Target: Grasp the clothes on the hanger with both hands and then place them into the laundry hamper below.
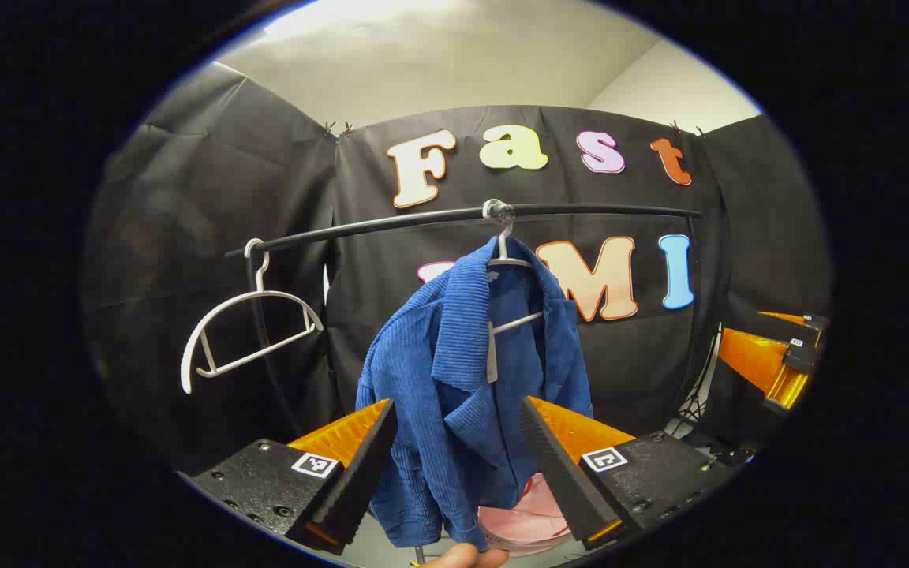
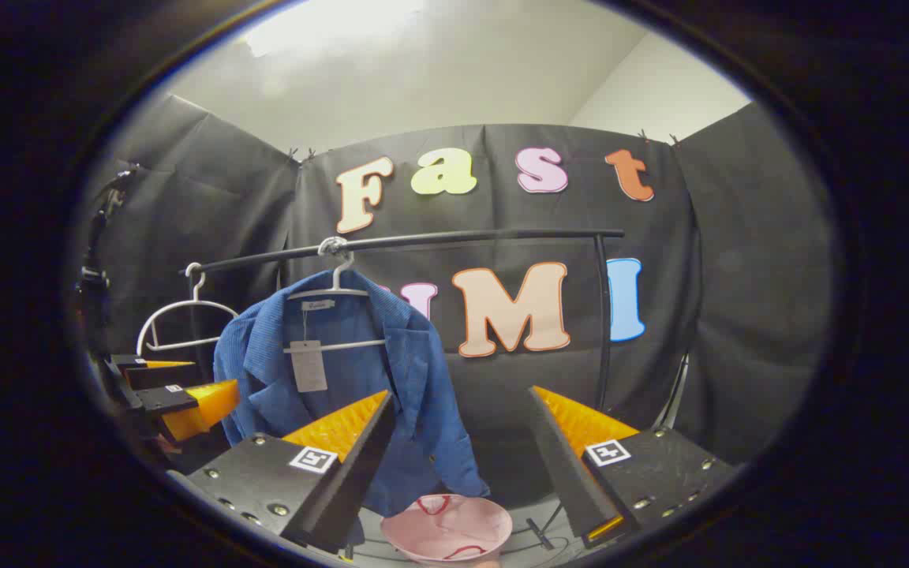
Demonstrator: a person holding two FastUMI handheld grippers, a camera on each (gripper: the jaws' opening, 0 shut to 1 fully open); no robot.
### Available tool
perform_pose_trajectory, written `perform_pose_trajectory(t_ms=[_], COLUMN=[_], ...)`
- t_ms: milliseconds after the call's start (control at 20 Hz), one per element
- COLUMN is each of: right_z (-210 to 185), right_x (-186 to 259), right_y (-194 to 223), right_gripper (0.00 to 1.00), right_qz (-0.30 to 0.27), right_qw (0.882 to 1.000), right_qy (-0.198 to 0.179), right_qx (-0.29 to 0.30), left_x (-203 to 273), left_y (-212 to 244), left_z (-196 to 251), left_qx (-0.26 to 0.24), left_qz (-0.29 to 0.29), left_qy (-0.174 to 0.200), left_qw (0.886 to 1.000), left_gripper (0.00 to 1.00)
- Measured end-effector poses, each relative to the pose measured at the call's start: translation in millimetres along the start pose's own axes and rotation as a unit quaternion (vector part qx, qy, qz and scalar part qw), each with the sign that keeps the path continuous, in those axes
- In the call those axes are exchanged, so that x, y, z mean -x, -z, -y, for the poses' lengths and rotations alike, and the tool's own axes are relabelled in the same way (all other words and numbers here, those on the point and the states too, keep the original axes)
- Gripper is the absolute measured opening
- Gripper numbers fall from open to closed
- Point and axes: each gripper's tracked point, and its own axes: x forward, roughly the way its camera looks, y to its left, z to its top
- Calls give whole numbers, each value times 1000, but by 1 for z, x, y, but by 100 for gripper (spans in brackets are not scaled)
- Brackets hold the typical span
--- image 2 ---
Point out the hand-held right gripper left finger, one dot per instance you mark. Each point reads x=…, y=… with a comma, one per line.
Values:
x=352, y=473

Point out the black clothes rack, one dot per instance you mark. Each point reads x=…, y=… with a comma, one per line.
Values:
x=502, y=234

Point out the empty white hanger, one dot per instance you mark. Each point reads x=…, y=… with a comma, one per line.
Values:
x=186, y=343

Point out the white hanger with clothes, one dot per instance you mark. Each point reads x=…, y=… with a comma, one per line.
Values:
x=344, y=345

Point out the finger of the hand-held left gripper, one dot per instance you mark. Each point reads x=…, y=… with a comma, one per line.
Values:
x=162, y=398
x=162, y=377

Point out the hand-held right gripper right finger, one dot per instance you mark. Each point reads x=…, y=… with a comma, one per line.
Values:
x=561, y=465

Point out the black backdrop cloth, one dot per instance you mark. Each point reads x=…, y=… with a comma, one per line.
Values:
x=738, y=276

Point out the pink laundry hamper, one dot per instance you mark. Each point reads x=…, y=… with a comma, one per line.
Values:
x=423, y=528

